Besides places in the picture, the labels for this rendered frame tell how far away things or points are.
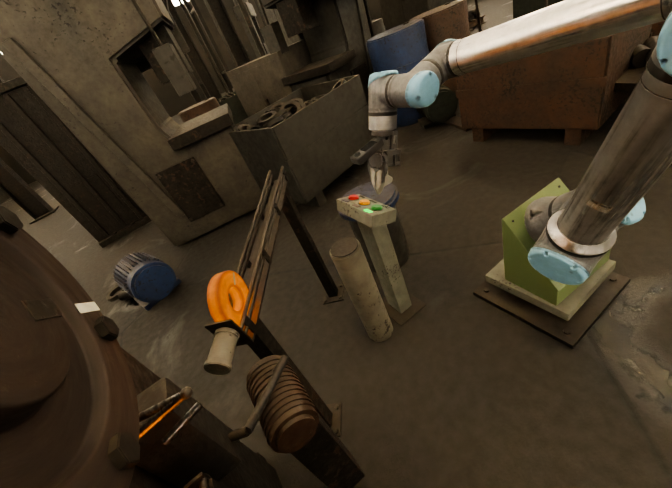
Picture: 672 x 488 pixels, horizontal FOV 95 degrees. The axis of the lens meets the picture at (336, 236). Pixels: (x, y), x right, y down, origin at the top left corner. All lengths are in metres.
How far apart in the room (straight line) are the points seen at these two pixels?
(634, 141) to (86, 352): 0.82
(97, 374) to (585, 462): 1.19
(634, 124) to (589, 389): 0.87
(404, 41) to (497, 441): 3.13
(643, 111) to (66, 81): 2.97
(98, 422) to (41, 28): 2.83
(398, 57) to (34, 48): 2.77
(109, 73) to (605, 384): 3.15
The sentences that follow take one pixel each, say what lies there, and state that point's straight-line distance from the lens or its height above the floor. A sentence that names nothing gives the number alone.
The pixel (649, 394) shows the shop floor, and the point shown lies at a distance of 1.39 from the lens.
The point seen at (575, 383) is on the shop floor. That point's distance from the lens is 1.36.
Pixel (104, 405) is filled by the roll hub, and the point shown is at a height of 1.01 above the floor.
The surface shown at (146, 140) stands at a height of 0.94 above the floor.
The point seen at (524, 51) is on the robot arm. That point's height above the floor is 0.98.
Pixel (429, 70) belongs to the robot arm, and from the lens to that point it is 0.98.
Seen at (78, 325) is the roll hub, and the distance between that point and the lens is 0.36.
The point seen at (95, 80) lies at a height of 1.41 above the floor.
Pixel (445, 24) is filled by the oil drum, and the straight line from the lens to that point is 3.81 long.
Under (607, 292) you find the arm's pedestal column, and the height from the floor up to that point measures 0.02.
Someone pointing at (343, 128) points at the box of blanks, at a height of 0.44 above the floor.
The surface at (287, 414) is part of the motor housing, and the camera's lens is 0.81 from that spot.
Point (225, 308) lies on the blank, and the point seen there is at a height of 0.73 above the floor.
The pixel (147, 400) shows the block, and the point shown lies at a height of 0.80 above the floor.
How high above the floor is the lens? 1.18
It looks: 33 degrees down
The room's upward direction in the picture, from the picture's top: 24 degrees counter-clockwise
